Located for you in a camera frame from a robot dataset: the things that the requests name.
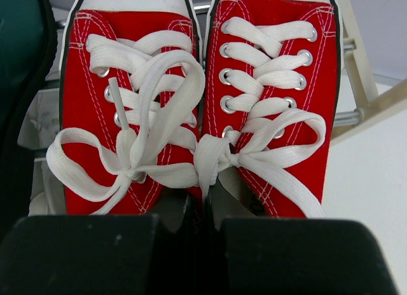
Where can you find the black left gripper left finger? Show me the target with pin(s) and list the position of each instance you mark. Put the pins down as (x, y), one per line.
(93, 255)

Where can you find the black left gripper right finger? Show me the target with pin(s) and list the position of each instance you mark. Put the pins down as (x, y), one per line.
(295, 256)

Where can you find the red canvas sneaker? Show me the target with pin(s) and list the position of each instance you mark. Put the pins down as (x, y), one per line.
(273, 73)
(131, 81)

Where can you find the green loafer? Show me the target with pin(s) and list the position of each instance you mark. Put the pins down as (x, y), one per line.
(28, 48)

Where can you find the white metal shoe shelf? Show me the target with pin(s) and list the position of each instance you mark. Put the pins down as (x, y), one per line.
(371, 107)

